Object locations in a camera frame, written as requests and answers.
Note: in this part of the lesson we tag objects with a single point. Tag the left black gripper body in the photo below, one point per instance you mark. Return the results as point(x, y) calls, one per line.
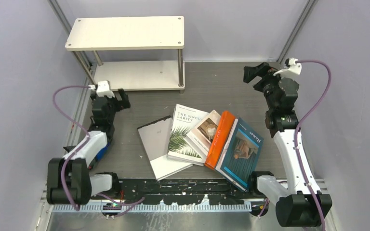
point(114, 107)

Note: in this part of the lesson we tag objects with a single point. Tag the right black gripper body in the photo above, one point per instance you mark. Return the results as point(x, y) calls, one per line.
point(267, 85)

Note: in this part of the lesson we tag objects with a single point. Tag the orange book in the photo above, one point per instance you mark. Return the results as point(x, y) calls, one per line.
point(225, 124)

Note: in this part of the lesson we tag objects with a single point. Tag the teal Humor book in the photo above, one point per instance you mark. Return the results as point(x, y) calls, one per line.
point(240, 154)

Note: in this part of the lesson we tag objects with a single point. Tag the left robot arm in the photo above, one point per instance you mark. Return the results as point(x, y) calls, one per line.
point(69, 181)

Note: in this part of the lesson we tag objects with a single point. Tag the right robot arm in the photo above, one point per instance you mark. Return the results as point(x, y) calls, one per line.
point(299, 203)

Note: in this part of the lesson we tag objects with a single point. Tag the grey white notebook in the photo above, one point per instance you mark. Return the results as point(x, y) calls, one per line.
point(155, 140)

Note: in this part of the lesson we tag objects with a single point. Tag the blue grey cloth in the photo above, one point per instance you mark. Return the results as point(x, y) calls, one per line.
point(96, 159)

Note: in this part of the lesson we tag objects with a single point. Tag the white palm leaf book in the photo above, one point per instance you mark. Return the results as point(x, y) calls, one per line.
point(180, 146)

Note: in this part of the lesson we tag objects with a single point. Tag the white two-tier shelf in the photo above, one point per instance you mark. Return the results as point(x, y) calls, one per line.
point(149, 33)

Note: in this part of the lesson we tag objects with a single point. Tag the white coffee cover book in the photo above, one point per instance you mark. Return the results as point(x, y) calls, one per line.
point(201, 135)

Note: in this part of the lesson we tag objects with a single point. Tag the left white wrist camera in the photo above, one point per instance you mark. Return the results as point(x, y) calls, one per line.
point(102, 89)

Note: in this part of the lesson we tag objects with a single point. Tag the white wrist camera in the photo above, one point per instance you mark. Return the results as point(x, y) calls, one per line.
point(102, 89)
point(292, 68)

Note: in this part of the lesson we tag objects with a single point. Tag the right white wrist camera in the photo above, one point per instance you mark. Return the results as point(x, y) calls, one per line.
point(292, 68)

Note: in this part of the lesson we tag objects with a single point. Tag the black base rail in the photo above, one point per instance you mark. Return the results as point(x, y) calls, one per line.
point(181, 192)

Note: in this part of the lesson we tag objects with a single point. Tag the white slotted cable duct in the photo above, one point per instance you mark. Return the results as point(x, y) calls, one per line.
point(203, 207)

